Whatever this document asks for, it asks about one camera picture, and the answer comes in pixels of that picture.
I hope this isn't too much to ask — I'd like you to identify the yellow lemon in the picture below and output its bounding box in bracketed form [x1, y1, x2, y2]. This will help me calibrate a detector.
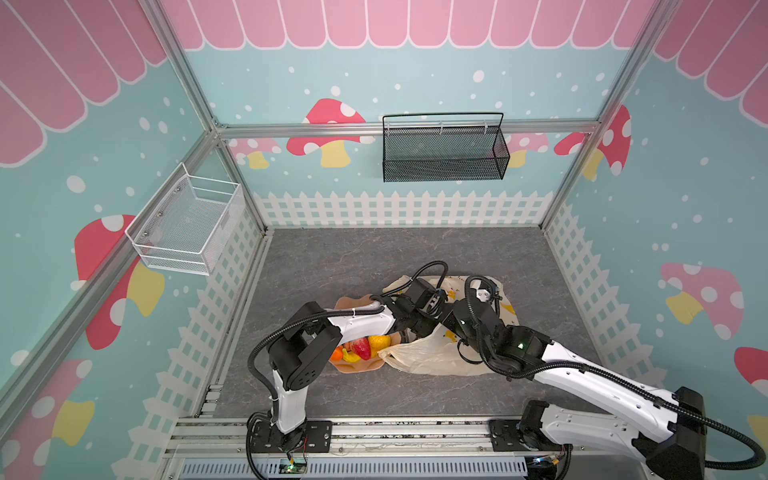
[368, 335, 392, 352]

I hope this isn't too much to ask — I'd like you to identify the white wire wall basket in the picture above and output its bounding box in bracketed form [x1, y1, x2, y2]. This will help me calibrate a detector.
[125, 164, 246, 276]

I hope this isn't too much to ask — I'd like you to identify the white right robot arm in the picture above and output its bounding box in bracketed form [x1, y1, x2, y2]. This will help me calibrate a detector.
[440, 275, 767, 479]

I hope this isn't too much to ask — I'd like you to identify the pink scalloped fruit bowl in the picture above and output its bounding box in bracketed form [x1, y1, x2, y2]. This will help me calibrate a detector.
[329, 295, 400, 374]

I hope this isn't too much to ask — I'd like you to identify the black mesh wall basket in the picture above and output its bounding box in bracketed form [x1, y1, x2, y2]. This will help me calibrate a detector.
[381, 112, 511, 183]

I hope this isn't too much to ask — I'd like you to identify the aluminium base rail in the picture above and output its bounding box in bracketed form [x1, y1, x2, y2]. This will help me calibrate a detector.
[161, 413, 661, 480]

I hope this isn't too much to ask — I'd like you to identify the beige plastic bag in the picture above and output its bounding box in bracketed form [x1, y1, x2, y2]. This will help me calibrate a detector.
[377, 276, 519, 377]

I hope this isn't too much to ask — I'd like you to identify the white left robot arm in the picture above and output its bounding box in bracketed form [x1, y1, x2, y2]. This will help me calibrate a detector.
[247, 260, 448, 436]

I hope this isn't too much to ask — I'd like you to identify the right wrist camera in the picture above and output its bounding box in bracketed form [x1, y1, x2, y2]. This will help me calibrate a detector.
[472, 285, 501, 311]

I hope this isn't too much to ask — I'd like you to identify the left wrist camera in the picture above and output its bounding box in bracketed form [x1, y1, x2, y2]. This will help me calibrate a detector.
[404, 278, 440, 310]

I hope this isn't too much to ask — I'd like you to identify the orange tangerine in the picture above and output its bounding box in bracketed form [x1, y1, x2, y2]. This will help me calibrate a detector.
[330, 347, 345, 362]

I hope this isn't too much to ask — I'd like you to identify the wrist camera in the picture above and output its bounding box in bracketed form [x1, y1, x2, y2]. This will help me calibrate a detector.
[472, 285, 501, 311]
[404, 278, 440, 310]

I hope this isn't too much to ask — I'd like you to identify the small yellow banana front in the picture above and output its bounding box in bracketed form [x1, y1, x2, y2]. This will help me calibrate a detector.
[342, 349, 362, 364]

